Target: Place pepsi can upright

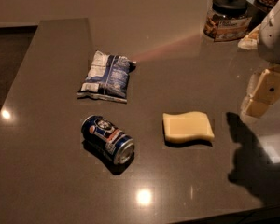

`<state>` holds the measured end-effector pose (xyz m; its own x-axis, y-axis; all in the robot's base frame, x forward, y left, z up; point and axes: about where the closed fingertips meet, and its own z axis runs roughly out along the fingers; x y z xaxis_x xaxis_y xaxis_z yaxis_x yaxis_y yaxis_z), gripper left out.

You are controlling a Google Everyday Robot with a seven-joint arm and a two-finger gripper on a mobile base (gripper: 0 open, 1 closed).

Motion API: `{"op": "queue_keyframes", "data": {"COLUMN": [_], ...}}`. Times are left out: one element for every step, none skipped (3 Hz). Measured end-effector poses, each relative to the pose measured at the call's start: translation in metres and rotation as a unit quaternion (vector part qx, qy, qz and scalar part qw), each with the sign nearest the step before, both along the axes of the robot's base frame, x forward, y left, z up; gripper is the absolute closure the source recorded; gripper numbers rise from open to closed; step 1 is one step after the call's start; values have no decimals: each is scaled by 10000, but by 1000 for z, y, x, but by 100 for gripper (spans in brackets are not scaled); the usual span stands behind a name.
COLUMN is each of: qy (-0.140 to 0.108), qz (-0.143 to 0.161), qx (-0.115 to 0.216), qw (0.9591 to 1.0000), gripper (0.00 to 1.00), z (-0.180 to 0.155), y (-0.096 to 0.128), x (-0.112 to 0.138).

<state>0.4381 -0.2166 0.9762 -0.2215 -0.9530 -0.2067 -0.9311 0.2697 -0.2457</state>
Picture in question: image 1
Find blue white chip bag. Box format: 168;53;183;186
77;50;136;104

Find glass jar black lid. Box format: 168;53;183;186
203;0;251;42

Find blue pepsi can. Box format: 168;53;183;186
81;115;134;165

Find crumpled white wrapper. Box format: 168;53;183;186
238;25;260;50

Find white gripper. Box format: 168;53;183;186
241;0;280;118

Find yellow wavy sponge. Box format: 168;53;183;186
162;111;215;144

